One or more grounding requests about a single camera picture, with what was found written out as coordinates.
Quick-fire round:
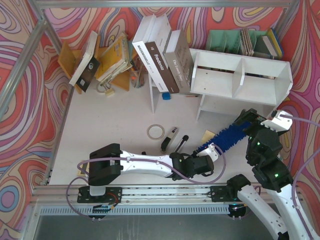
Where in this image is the blue microfiber duster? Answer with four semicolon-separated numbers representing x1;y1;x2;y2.
192;121;251;157

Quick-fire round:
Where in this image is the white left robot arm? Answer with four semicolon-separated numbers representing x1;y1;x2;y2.
77;143;225;197

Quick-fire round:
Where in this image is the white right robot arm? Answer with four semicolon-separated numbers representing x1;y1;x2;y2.
226;108;320;240

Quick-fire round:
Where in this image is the white bookshelf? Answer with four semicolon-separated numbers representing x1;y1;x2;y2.
190;48;293;117

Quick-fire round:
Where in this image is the white black marker pen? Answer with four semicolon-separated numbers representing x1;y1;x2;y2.
174;135;189;153

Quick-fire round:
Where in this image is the grey black stapler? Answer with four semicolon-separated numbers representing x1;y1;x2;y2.
160;127;179;153

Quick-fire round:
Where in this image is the roll of masking tape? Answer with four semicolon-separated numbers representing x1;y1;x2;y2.
146;124;165;140

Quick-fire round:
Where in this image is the small blue box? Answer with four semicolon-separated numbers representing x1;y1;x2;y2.
161;92;171;101

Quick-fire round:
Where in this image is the white book support stand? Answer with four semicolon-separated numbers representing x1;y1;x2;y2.
148;74;161;114

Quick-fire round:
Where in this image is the brown Fredonia book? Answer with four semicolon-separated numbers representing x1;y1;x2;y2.
145;41;179;94

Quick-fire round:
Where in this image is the blue and yellow book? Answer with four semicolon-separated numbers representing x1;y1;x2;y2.
262;28;284;60

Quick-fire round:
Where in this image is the green desk organizer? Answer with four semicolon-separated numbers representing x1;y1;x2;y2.
205;28;268;56

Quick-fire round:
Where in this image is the cup of pencils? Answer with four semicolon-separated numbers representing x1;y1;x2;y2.
129;56;147;89

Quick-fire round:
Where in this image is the grey Lonely Ones book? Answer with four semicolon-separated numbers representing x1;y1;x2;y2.
164;29;194;94

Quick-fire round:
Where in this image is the stack of yellow books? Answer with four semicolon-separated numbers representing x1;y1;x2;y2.
96;32;132;84

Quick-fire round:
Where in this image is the white Mademoiselle book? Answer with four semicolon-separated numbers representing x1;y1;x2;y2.
132;14;177;93

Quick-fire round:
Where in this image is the black and white book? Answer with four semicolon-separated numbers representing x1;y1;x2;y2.
69;30;100;92

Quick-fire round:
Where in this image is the metal rail with mounts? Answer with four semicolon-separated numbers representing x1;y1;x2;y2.
67;184;258;204

